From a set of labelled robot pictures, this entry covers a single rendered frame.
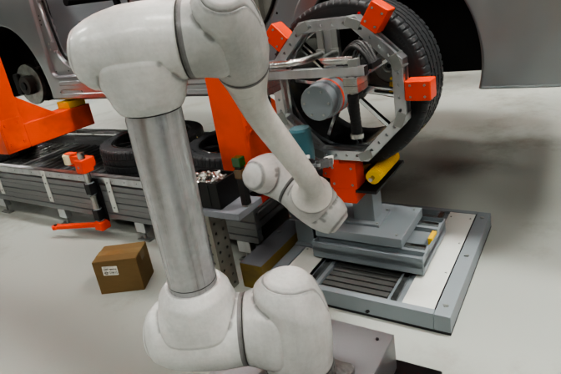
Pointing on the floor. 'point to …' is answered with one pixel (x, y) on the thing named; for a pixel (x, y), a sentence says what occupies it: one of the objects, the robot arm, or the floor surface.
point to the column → (221, 248)
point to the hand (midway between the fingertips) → (317, 159)
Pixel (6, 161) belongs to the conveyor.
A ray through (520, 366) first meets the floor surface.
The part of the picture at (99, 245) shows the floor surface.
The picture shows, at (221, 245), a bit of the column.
